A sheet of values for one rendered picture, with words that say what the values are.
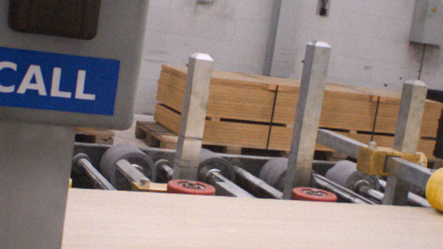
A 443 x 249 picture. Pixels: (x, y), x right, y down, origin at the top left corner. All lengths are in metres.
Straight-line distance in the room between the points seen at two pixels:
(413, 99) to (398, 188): 0.18
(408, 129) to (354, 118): 5.56
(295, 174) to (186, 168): 0.22
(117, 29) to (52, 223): 0.08
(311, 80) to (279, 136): 5.38
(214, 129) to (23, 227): 6.40
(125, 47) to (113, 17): 0.01
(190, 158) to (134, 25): 1.22
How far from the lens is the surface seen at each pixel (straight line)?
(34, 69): 0.30
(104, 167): 1.96
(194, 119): 1.51
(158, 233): 1.11
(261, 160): 2.17
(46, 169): 0.32
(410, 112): 1.72
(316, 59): 1.59
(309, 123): 1.60
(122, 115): 0.31
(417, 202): 2.12
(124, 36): 0.30
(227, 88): 6.71
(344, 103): 7.20
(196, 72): 1.50
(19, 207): 0.32
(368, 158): 1.69
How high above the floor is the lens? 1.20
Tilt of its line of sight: 8 degrees down
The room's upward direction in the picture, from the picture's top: 8 degrees clockwise
